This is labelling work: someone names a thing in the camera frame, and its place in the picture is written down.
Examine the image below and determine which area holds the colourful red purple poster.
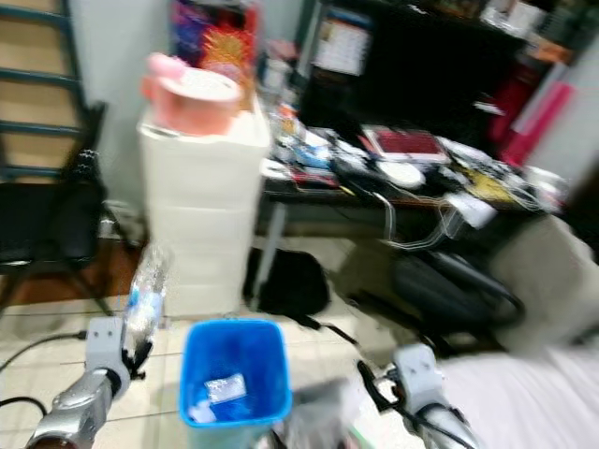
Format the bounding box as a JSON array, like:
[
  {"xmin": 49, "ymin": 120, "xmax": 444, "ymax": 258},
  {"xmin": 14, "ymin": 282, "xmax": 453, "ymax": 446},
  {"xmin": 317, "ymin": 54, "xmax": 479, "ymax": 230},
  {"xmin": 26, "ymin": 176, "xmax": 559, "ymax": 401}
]
[{"xmin": 170, "ymin": 0, "xmax": 258, "ymax": 90}]

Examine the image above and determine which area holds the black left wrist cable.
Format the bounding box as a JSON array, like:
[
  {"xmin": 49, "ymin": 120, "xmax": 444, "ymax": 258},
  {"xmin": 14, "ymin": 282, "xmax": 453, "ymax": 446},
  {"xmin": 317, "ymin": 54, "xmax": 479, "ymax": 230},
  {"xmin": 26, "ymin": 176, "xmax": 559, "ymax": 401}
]
[{"xmin": 0, "ymin": 331, "xmax": 91, "ymax": 414}]

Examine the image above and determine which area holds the white plastic drawer cabinet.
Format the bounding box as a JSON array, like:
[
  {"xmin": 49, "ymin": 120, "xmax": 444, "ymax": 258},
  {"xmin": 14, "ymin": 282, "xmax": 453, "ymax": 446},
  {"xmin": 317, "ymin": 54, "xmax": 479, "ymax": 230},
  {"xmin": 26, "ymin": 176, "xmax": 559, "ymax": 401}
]
[{"xmin": 139, "ymin": 103, "xmax": 270, "ymax": 317}]

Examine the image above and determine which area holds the large black backpack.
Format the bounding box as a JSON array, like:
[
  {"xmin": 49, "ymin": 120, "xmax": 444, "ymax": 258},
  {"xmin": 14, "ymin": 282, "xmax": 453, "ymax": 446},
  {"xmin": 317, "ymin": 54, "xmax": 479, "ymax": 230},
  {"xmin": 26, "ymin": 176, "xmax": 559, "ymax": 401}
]
[{"xmin": 346, "ymin": 251, "xmax": 525, "ymax": 355}]

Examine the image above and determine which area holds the white paper tag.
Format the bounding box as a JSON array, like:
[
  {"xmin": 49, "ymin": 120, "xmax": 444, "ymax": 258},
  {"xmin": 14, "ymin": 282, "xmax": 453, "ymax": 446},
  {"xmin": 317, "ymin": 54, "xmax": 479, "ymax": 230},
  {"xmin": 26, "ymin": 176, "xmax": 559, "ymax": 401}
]
[{"xmin": 447, "ymin": 194, "xmax": 497, "ymax": 230}]

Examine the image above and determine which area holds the black shelf unit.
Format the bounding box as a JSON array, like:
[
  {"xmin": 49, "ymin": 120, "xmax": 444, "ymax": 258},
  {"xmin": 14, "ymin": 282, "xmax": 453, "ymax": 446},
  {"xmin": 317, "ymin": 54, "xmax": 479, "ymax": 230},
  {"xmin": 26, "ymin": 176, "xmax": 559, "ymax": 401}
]
[{"xmin": 298, "ymin": 0, "xmax": 567, "ymax": 132}]

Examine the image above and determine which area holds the white looped cable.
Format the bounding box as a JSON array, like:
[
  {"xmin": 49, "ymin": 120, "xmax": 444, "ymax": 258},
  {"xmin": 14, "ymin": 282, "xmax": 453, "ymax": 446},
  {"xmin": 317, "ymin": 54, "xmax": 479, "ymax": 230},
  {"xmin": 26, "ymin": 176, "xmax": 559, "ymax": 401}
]
[{"xmin": 379, "ymin": 192, "xmax": 461, "ymax": 252}]

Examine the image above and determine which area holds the clear plastic bottle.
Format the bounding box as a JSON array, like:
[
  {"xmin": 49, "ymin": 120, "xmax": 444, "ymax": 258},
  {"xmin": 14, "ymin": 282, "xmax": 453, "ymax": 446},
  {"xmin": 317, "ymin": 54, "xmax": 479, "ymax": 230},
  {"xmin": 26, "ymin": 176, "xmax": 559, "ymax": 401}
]
[{"xmin": 124, "ymin": 243, "xmax": 174, "ymax": 352}]

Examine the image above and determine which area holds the white patterned bed mattress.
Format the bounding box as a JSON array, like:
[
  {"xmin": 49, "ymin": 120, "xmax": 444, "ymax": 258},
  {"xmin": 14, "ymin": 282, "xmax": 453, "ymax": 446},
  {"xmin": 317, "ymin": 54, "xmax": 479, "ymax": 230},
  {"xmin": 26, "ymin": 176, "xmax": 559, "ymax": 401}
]
[{"xmin": 435, "ymin": 346, "xmax": 599, "ymax": 449}]

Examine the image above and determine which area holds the blue plastic waste bin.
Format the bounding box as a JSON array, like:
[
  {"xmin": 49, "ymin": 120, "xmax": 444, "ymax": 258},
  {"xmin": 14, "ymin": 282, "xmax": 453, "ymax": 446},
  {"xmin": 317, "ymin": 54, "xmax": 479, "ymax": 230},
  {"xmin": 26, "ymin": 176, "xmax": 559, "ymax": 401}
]
[{"xmin": 180, "ymin": 318, "xmax": 293, "ymax": 429}]

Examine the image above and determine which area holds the small black bag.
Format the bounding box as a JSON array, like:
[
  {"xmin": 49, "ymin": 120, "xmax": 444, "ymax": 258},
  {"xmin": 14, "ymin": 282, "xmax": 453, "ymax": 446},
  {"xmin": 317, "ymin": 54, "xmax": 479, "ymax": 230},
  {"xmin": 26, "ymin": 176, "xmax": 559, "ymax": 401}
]
[{"xmin": 243, "ymin": 248, "xmax": 324, "ymax": 317}]

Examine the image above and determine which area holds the black cluttered desk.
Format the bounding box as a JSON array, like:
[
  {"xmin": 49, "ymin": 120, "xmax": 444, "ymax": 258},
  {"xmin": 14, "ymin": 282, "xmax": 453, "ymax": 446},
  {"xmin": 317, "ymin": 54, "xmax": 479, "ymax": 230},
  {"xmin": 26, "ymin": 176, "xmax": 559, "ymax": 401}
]
[{"xmin": 248, "ymin": 122, "xmax": 567, "ymax": 310}]

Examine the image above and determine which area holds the white wall calendar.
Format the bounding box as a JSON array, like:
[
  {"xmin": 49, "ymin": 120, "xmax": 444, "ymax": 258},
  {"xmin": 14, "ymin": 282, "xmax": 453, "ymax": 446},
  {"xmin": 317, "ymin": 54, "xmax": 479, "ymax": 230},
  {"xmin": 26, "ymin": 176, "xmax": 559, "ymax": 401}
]
[{"xmin": 311, "ymin": 17, "xmax": 373, "ymax": 76}]

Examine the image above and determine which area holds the pink flat folder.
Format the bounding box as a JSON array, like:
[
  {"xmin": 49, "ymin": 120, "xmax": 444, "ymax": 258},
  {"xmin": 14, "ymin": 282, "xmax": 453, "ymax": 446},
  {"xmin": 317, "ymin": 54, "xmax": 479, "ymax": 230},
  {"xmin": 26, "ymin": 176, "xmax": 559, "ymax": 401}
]
[{"xmin": 501, "ymin": 80, "xmax": 572, "ymax": 167}]

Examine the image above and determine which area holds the black folding chair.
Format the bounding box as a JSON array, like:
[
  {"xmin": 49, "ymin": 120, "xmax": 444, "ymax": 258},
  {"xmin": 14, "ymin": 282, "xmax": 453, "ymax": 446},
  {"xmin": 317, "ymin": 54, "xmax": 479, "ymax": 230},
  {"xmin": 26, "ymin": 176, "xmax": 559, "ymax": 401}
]
[{"xmin": 0, "ymin": 101, "xmax": 113, "ymax": 310}]

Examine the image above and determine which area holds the pink round container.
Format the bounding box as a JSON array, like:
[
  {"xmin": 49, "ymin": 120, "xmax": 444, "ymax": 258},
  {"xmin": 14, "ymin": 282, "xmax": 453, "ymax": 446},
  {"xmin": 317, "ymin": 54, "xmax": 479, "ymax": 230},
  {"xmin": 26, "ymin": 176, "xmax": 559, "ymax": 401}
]
[{"xmin": 140, "ymin": 51, "xmax": 244, "ymax": 137}]

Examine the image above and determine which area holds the white round dish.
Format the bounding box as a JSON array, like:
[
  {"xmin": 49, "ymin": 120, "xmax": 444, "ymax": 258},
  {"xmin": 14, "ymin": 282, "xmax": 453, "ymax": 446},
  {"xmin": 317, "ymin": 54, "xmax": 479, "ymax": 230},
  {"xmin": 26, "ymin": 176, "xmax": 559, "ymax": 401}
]
[{"xmin": 379, "ymin": 161, "xmax": 428, "ymax": 188}]

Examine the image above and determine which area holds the dark red book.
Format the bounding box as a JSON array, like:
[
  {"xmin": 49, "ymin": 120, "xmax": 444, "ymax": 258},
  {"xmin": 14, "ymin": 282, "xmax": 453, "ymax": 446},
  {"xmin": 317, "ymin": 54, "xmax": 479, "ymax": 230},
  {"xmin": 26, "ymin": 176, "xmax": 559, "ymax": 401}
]
[{"xmin": 363, "ymin": 126, "xmax": 450, "ymax": 165}]

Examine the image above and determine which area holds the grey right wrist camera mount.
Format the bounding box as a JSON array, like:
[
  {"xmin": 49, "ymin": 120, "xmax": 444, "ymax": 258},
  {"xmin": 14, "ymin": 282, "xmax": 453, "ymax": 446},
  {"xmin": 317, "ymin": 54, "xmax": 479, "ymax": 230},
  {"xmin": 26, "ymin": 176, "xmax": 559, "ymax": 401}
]
[{"xmin": 393, "ymin": 342, "xmax": 446, "ymax": 413}]

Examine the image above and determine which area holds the teal metal ladder frame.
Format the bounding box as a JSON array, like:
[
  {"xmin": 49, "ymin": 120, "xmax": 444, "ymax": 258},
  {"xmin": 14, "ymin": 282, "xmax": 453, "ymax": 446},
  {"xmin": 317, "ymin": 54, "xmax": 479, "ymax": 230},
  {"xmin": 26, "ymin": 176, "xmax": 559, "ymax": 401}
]
[{"xmin": 0, "ymin": 0, "xmax": 81, "ymax": 181}]

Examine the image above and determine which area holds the white printed paper scrap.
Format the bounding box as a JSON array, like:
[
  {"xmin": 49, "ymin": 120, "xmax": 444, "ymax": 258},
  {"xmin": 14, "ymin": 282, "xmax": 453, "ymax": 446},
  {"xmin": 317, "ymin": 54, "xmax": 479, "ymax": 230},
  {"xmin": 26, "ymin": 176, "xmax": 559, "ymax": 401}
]
[{"xmin": 208, "ymin": 374, "xmax": 249, "ymax": 405}]

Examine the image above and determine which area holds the black floor cable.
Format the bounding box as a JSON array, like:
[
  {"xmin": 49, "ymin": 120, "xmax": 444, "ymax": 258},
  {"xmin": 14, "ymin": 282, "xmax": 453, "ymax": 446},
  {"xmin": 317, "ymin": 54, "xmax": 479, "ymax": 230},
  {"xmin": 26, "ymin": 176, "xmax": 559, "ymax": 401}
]
[{"xmin": 298, "ymin": 316, "xmax": 366, "ymax": 366}]

